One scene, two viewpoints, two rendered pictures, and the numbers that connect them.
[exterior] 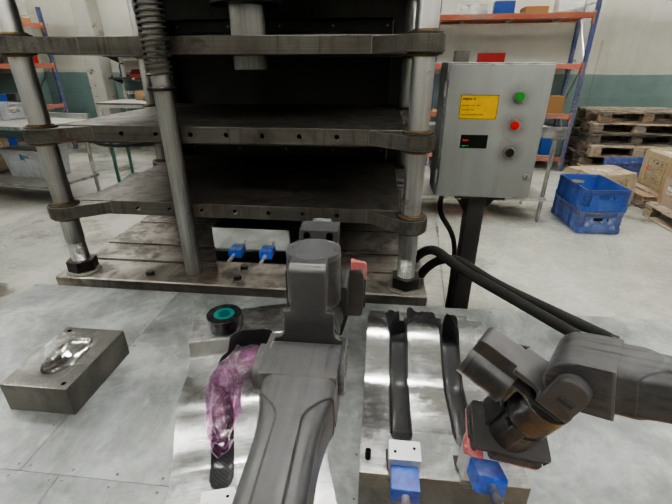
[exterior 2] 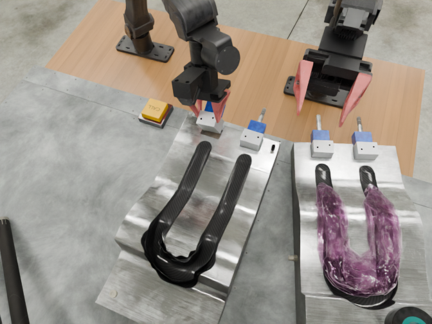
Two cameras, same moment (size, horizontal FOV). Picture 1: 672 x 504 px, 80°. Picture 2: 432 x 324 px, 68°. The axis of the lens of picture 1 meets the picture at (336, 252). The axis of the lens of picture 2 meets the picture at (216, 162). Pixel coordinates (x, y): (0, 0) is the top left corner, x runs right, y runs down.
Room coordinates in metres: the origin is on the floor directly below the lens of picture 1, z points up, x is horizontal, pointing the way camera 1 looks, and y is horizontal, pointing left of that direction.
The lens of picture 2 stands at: (0.85, -0.05, 1.59)
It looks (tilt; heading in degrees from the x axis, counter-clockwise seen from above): 63 degrees down; 201
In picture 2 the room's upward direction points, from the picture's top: 6 degrees counter-clockwise
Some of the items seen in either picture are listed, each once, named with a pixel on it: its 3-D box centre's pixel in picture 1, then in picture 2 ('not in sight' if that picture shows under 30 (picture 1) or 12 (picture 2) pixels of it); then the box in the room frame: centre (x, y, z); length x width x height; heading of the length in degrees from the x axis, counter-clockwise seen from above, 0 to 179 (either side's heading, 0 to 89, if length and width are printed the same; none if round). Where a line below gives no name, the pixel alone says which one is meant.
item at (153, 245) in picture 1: (265, 242); not in sight; (1.59, 0.31, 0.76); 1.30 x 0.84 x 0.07; 84
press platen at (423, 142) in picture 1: (261, 138); not in sight; (1.59, 0.29, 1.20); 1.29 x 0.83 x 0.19; 84
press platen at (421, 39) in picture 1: (255, 67); not in sight; (1.59, 0.29, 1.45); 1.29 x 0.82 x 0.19; 84
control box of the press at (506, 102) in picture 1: (461, 277); not in sight; (1.33, -0.48, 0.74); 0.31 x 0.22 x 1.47; 84
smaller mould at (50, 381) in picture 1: (71, 366); not in sight; (0.72, 0.61, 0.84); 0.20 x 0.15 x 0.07; 174
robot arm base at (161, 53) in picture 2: not in sight; (142, 40); (0.10, -0.56, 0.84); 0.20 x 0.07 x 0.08; 85
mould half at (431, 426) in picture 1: (426, 376); (195, 216); (0.65, -0.19, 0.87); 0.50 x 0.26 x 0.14; 174
